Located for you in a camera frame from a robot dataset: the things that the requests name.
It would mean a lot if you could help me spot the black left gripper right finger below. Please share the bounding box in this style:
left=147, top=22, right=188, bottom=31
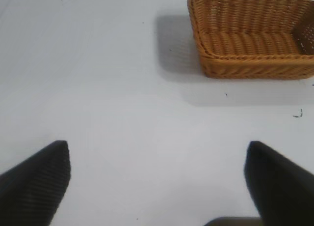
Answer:
left=243, top=141, right=314, bottom=226

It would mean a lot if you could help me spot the brown woven wicker basket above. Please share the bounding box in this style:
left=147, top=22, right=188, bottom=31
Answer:
left=187, top=0, right=314, bottom=80

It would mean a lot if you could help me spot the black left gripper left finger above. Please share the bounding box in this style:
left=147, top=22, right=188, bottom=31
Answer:
left=0, top=140, right=72, bottom=226

